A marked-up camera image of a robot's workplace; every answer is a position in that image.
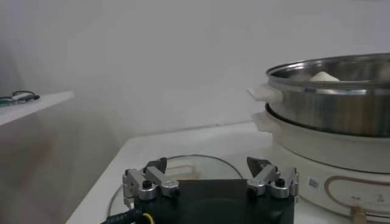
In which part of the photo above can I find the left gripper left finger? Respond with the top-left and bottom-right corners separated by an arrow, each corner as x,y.
122,156 -> 180,208

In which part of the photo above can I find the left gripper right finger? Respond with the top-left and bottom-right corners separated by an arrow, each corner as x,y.
246,156 -> 300,200

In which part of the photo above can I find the glass lid with cream handle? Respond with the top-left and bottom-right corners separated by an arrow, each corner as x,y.
106,153 -> 244,220

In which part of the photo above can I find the white steamed baozi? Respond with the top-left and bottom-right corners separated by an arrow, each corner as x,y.
309,71 -> 341,82

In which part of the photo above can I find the perforated steel steamer basket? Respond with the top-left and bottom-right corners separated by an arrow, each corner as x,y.
247,52 -> 390,138

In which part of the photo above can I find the cream electric cooker base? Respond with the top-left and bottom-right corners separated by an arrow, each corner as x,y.
251,103 -> 390,223

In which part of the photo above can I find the white side table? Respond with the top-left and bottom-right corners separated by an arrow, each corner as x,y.
0,90 -> 76,128

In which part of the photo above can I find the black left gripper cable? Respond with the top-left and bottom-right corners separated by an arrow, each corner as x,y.
100,208 -> 156,224

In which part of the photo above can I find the black looped cable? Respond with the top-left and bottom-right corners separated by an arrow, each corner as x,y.
11,89 -> 37,97

